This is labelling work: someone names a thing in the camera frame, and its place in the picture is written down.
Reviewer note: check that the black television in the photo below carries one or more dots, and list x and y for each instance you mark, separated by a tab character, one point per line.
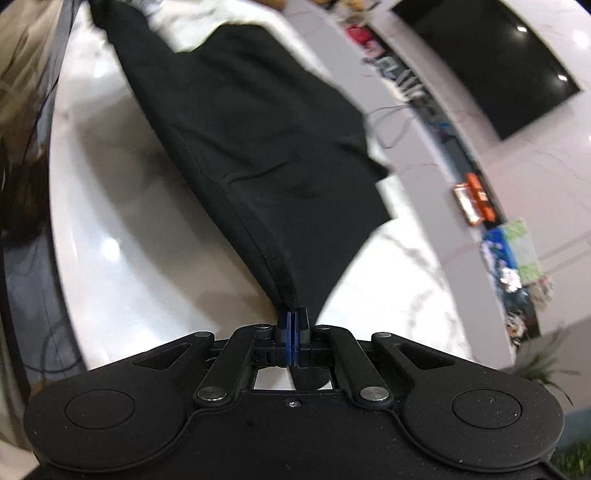
485	60

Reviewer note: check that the black shorts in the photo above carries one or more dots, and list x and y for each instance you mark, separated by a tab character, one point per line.
258	138

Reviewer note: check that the orange desk calculator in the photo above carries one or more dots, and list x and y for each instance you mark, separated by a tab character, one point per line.
475	201

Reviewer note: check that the pink box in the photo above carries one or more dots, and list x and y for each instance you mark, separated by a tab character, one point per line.
364	37

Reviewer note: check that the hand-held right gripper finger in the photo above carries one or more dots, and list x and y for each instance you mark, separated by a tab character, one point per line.
288	341
298	341

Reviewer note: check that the colourful box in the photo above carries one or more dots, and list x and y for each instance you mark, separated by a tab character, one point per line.
508	249

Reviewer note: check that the green potted plant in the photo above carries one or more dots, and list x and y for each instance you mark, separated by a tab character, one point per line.
545	364

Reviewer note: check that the grey low cabinet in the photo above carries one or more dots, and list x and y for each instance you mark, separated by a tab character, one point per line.
415	154

